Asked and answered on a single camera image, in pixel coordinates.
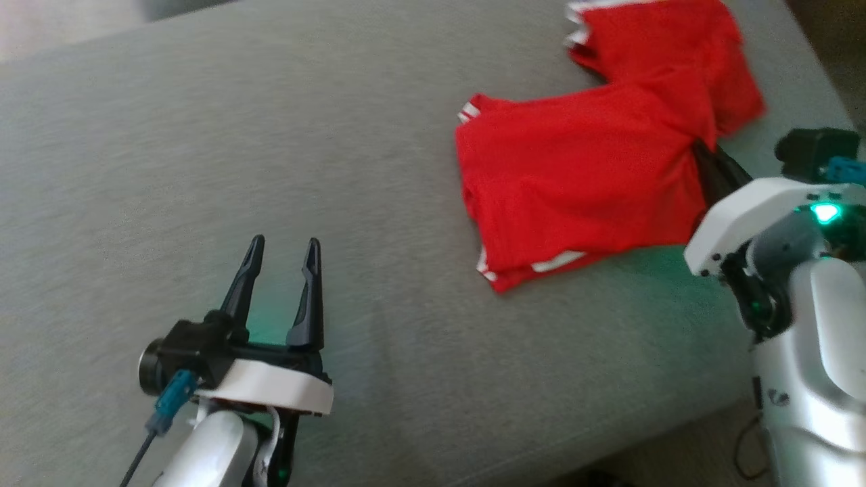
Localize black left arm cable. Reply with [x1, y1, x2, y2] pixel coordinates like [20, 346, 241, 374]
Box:
[120, 430, 158, 487]

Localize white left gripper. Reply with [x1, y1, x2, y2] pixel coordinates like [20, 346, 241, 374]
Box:
[195, 235, 334, 416]

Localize blue left cable connector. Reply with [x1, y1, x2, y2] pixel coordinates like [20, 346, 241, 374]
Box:
[145, 370, 199, 436]

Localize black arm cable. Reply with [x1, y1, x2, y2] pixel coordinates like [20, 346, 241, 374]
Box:
[120, 430, 158, 487]
[734, 413, 769, 482]

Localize blue right cable connector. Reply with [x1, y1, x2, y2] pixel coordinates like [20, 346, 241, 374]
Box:
[827, 157, 866, 189]

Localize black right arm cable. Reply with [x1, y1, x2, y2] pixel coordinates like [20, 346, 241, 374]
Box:
[734, 413, 769, 482]

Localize blue cable connector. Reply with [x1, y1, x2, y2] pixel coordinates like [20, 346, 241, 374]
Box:
[145, 370, 199, 436]
[827, 157, 866, 189]

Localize red shorts with white stripes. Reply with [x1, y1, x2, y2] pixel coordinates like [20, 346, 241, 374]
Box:
[565, 0, 766, 136]

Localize grey fabric sofa seat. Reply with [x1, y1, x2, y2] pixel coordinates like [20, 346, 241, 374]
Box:
[0, 0, 857, 487]

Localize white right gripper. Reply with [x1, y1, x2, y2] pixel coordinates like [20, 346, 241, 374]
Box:
[683, 140, 848, 278]

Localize red white sports jersey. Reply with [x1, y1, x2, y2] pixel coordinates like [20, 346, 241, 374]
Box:
[455, 81, 719, 294]

